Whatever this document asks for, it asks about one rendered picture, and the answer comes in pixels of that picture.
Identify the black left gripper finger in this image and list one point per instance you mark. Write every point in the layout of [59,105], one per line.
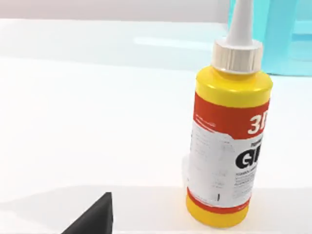
[97,217]

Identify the yellow glue bottle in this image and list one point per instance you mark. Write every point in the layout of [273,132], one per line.
[226,136]

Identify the light blue rack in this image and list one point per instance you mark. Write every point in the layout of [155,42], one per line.
[282,36]

